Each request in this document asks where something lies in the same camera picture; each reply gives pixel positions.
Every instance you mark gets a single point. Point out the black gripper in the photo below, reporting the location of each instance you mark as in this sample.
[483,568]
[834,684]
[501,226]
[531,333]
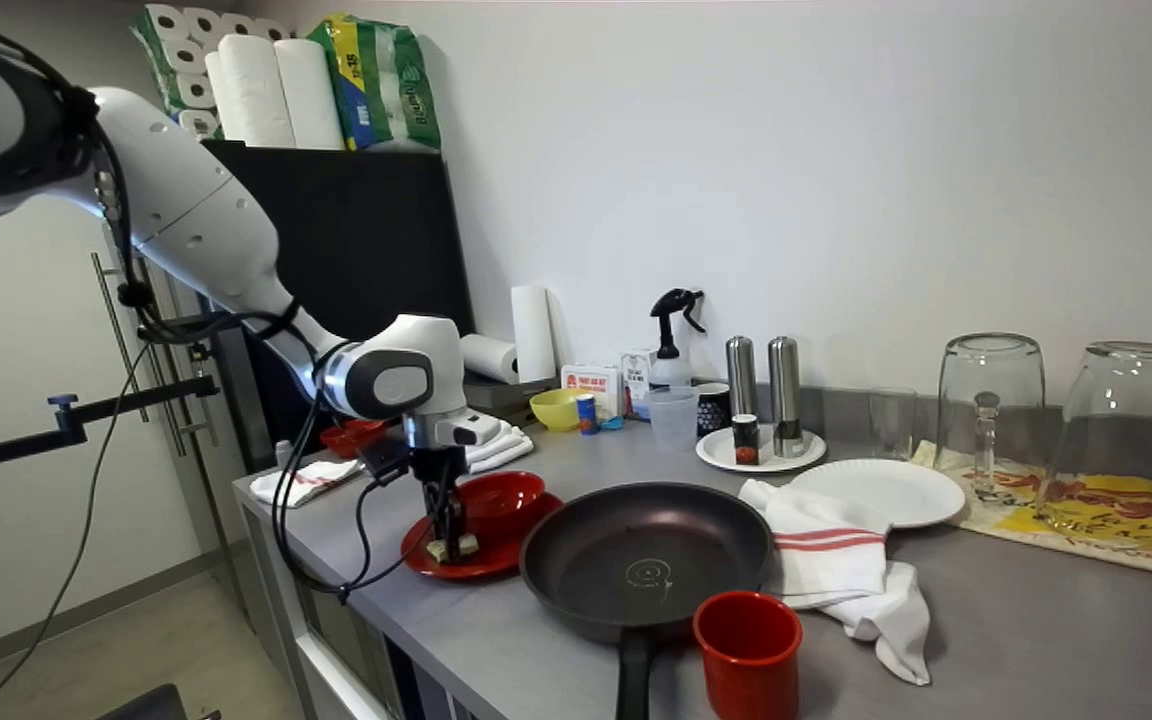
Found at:
[442,465]

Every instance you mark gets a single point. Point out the red bowl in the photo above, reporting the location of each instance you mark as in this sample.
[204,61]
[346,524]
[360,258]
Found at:
[505,506]

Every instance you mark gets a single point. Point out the red plate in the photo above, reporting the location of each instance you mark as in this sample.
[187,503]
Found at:
[501,557]

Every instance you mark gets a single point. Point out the black frying pan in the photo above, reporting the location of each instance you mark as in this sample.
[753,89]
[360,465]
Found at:
[641,562]

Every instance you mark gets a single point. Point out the yellow bowl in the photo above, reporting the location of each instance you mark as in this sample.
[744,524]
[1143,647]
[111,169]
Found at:
[555,408]

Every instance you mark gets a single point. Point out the small white plate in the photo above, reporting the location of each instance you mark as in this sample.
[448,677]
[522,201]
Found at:
[803,452]

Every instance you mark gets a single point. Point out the white towel blue stripes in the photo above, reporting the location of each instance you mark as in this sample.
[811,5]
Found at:
[511,449]

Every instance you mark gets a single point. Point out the small red object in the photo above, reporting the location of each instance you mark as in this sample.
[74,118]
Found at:
[352,439]

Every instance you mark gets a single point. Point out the white cloth red stripes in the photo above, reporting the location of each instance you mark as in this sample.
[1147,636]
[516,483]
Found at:
[310,478]

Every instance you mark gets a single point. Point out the paper towel roll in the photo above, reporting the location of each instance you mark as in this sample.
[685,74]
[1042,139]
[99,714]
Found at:
[491,358]
[533,333]

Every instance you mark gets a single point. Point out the small blue container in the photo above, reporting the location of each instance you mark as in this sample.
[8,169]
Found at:
[584,413]

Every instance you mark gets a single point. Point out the clear spray bottle black nozzle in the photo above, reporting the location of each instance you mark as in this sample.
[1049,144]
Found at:
[675,367]

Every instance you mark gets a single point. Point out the black shelf unit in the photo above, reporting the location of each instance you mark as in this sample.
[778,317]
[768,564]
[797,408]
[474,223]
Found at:
[360,226]

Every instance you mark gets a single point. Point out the small dark spice jar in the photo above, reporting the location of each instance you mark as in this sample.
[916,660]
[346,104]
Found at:
[744,440]

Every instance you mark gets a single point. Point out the steel grinder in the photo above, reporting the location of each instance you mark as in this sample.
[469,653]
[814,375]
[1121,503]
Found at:
[786,386]
[743,375]

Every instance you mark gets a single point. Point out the red cup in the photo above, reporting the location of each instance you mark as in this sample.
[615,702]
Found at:
[744,660]

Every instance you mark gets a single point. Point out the white towel red stripes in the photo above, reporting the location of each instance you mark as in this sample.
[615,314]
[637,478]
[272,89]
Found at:
[842,562]

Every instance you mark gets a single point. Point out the green packaged goods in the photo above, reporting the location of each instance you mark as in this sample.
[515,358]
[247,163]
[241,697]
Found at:
[388,84]

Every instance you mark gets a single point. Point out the white paper towel pack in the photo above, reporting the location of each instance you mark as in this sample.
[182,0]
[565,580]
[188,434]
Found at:
[269,92]

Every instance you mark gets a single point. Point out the toilet paper pack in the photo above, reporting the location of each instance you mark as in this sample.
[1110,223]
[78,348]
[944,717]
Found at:
[182,61]

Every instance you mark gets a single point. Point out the clear drinking glass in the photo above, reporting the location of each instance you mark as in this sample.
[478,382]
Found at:
[1139,425]
[990,413]

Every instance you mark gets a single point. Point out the yellow patterned mat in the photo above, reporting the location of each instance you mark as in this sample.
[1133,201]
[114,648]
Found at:
[1110,523]

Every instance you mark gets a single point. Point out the wrist mounted camera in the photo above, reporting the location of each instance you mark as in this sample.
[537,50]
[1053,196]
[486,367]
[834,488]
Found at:
[478,430]

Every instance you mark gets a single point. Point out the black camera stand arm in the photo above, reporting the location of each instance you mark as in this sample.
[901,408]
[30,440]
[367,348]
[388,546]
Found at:
[137,402]

